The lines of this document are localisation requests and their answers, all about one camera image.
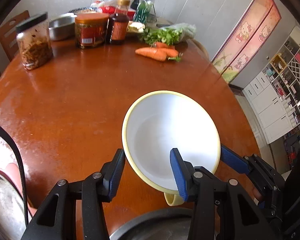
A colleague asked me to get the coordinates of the bag of green vegetables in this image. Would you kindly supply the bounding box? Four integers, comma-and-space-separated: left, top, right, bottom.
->
141, 23, 197, 45

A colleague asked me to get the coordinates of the clear jar black lid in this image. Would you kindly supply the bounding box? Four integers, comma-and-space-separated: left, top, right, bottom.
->
15, 12, 53, 70

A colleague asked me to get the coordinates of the pink cartoon door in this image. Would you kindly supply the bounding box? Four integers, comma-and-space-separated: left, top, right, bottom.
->
212, 0, 281, 83

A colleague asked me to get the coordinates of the orange plastic plate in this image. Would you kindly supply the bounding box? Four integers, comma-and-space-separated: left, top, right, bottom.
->
0, 163, 23, 198

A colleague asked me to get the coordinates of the front carrot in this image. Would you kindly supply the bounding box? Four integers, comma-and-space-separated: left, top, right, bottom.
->
135, 47, 167, 62

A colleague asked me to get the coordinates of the yellow bowl with handle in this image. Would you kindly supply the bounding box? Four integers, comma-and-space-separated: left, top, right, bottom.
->
122, 90, 221, 206

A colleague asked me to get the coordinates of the clear green water bottle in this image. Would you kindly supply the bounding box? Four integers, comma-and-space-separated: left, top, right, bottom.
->
134, 0, 155, 24

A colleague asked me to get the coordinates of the carrot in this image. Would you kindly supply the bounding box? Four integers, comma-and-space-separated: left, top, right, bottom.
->
154, 42, 181, 62
135, 47, 167, 62

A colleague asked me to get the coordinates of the large steel bowl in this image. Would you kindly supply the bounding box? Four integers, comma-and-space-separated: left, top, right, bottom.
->
0, 175, 26, 239

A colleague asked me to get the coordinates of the steel bowl at back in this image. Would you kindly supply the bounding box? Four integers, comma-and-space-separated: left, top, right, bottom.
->
49, 13, 76, 41

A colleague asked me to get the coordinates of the dark sauce bottle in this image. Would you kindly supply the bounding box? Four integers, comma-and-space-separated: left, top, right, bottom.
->
106, 0, 130, 44

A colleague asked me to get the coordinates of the round metal pan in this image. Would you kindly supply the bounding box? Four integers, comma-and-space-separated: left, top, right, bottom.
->
110, 207, 192, 240

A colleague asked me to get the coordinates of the red food package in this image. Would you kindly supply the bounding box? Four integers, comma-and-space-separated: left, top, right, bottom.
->
90, 0, 136, 21

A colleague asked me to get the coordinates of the white shelf cabinet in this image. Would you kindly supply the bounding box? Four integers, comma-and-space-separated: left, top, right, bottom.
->
243, 26, 300, 144

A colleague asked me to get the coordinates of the black cable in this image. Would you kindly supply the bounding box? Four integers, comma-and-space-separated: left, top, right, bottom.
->
0, 119, 29, 227

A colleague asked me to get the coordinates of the red-labelled sauce jar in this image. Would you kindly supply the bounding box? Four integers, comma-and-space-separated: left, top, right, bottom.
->
75, 12, 109, 49

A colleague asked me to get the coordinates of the rear carrot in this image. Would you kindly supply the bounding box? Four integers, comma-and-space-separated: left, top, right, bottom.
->
154, 42, 181, 62

